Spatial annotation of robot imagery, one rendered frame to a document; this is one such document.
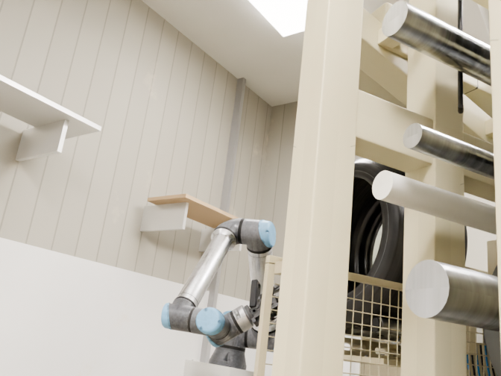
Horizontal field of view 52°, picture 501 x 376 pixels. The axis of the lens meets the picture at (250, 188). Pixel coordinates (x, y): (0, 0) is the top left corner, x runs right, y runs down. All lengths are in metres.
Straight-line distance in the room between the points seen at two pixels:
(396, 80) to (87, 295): 3.06
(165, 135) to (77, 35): 1.14
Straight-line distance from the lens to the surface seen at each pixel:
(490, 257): 1.78
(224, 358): 2.61
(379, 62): 1.56
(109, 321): 4.24
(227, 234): 2.22
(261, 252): 2.27
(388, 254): 1.59
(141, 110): 4.60
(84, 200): 4.09
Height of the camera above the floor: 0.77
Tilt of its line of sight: 18 degrees up
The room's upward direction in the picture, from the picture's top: 7 degrees clockwise
